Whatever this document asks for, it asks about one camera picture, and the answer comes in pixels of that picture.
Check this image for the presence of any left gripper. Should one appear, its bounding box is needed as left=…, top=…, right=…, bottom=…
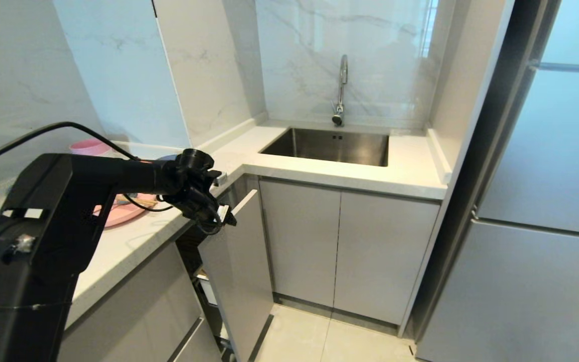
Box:
left=165, top=170, right=231, bottom=235

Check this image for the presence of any grey pull-out cabinet door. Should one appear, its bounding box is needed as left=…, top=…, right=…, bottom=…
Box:
left=198, top=189, right=274, bottom=362

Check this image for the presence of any pull-out dish rack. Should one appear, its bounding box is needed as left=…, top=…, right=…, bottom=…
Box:
left=175, top=225, right=236, bottom=362

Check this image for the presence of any wooden utensil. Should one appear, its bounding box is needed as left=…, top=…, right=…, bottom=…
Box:
left=117, top=198, right=160, bottom=208

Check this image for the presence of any pink plate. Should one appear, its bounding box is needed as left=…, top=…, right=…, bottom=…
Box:
left=92, top=193, right=158, bottom=229

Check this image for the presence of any pink bowl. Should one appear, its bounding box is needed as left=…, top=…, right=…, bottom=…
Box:
left=69, top=138, right=115, bottom=157

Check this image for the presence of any grey drawer front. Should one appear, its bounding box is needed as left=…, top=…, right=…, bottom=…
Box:
left=168, top=317, right=226, bottom=362
left=57, top=241, right=206, bottom=362

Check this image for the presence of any stainless steel sink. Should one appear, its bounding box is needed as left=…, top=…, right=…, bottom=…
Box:
left=259, top=127, right=390, bottom=167

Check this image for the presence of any chrome faucet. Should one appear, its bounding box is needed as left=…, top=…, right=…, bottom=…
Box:
left=331, top=54, right=350, bottom=127

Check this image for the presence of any black cable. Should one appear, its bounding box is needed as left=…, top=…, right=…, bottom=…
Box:
left=0, top=121, right=142, bottom=176

